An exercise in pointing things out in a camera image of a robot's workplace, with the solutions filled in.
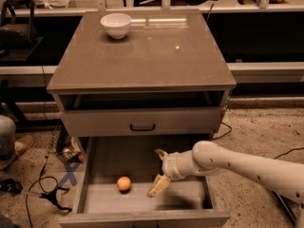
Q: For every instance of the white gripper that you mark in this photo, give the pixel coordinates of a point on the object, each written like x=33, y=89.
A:
x=169, y=166

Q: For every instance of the orange fruit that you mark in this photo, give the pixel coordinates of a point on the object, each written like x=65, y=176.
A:
x=124, y=183

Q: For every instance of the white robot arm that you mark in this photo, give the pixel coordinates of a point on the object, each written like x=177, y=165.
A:
x=206, y=158

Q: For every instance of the open grey middle drawer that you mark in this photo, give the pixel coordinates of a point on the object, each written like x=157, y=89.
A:
x=100, y=204

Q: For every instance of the closed grey top drawer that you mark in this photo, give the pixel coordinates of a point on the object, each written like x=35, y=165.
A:
x=97, y=123

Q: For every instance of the grey drawer cabinet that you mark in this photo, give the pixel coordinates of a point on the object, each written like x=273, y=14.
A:
x=168, y=60

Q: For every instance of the black metal stand leg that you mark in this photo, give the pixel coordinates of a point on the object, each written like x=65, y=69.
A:
x=286, y=206

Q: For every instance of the brown shoe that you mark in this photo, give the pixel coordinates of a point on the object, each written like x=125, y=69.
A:
x=10, y=150

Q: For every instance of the white ceramic bowl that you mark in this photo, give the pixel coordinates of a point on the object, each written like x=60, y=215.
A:
x=116, y=25

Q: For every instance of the black drawer handle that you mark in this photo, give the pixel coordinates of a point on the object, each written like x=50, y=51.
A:
x=137, y=128

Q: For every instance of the wire basket with items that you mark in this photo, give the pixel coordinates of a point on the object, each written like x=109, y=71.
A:
x=64, y=147

